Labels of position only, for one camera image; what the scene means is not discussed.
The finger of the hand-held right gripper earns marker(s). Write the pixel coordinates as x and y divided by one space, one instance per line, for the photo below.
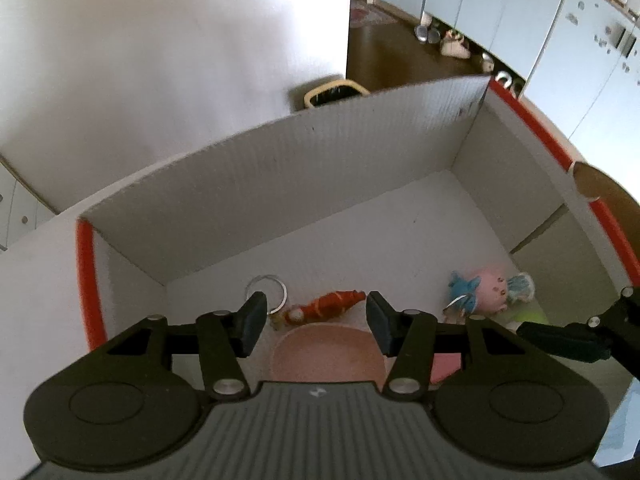
560 341

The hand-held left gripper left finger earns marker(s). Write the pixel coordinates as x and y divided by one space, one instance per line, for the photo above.
250 322

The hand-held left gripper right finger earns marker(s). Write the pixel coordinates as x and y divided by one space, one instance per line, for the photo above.
380 320

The green marker pen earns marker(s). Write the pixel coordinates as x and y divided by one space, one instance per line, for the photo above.
532 316

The pink heart-shaped dish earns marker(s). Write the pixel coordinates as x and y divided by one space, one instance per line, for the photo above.
325 355

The red cardboard box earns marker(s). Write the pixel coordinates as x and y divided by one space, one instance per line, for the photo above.
300 185

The wooden chair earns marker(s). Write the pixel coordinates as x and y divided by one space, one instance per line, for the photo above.
597 182

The white black shoes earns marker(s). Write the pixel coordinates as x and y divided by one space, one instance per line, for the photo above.
507 85

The long white stickered cabinet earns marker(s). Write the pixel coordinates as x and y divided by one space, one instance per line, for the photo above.
590 60

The pink white shoes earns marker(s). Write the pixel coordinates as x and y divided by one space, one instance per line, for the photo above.
455 46

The grey slippers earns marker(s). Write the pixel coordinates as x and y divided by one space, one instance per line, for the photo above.
427 33

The patterned doormat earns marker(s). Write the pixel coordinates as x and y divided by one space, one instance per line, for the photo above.
370 15

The white two-door cabinet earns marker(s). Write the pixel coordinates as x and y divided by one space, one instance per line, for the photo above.
490 10

